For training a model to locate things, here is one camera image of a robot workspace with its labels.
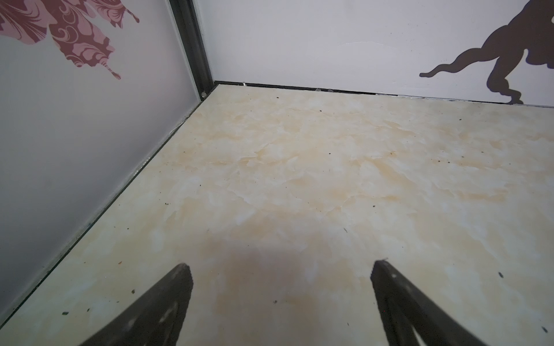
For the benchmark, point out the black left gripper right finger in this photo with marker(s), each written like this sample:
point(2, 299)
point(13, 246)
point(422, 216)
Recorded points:
point(408, 315)

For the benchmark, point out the black corner frame post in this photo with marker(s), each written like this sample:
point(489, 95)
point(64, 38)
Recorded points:
point(189, 29)

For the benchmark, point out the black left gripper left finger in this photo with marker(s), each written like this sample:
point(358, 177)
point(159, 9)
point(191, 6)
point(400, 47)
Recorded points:
point(156, 318)

